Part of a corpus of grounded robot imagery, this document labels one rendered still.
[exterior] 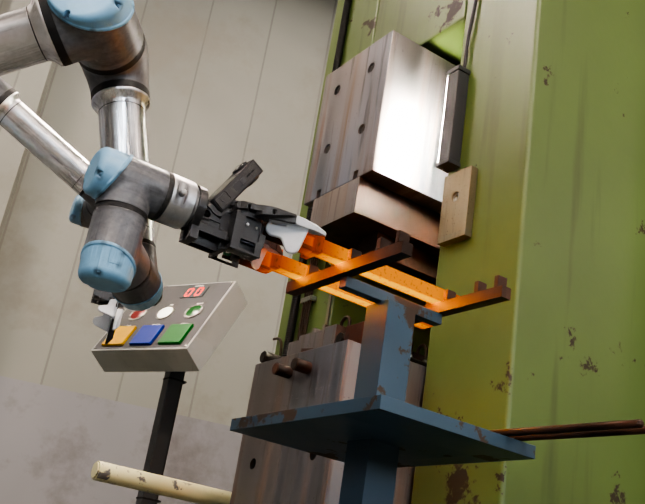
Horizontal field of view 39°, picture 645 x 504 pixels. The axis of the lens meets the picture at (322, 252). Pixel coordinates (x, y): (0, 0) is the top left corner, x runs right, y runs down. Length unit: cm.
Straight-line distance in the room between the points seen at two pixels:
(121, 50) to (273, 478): 96
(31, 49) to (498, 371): 102
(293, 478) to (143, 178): 83
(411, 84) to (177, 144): 338
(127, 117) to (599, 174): 109
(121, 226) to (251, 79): 466
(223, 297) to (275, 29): 385
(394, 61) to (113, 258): 123
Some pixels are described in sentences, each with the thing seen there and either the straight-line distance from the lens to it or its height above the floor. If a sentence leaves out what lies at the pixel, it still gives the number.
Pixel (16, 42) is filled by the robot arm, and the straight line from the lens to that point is 146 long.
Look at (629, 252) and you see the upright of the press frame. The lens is 212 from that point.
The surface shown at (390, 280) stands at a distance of 152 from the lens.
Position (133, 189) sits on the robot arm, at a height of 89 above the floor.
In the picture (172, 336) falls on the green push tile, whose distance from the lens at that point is 239.
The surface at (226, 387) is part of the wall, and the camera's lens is 517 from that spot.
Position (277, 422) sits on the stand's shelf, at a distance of 142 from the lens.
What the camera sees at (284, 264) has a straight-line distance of 154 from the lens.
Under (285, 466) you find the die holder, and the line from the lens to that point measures 194.
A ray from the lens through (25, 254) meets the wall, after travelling 521.
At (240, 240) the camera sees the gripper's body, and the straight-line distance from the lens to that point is 135.
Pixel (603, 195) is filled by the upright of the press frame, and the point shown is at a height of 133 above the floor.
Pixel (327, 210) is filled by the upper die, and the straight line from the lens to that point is 224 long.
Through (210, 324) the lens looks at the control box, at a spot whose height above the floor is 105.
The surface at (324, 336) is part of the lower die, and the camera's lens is 206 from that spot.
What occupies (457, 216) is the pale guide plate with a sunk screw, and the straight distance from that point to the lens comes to 201.
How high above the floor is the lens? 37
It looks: 22 degrees up
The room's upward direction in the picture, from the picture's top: 9 degrees clockwise
